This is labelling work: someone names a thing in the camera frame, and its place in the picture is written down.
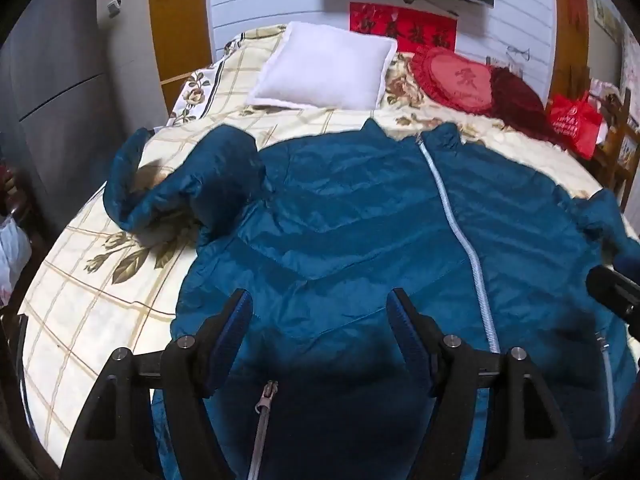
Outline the wooden chair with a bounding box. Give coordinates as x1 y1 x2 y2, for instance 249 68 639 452
590 87 640 211

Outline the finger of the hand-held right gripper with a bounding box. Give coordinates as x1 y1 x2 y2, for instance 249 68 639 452
585 265 640 337

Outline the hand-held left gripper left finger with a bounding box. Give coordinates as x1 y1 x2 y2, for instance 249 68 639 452
60 288 254 480

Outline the bed with floral quilt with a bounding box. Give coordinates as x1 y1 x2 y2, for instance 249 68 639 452
15 24 640 466

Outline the dark red velvet cushion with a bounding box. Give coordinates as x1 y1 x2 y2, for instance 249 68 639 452
487 66 567 147

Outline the white red-printed plastic bag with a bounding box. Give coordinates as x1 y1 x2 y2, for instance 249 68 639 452
0 212 34 307

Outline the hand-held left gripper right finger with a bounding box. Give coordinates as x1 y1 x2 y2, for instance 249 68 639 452
387 288 584 480

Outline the wooden door frame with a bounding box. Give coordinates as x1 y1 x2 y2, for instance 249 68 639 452
550 0 592 102

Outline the red wall banner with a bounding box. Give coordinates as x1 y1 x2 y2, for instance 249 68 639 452
349 2 459 54

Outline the red shopping bag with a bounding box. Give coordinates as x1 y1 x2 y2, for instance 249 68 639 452
545 91 604 159

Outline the wooden door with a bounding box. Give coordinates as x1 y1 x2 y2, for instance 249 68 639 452
149 0 214 87

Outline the white square pillow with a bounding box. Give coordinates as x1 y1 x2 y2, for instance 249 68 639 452
247 21 399 111

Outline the grey refrigerator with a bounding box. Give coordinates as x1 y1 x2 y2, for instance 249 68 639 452
0 0 169 223

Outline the teal blue puffer jacket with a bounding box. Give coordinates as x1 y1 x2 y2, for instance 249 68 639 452
102 119 640 480

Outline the red heart-shaped cushion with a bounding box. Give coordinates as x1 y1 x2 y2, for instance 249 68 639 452
410 46 502 114

